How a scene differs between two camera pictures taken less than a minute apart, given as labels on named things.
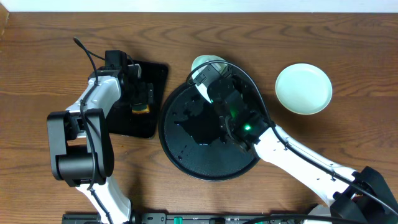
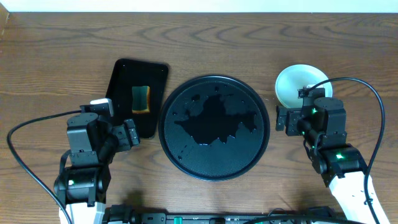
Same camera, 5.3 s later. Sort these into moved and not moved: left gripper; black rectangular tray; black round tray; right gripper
Moved: left gripper; right gripper
Not moved: black round tray; black rectangular tray
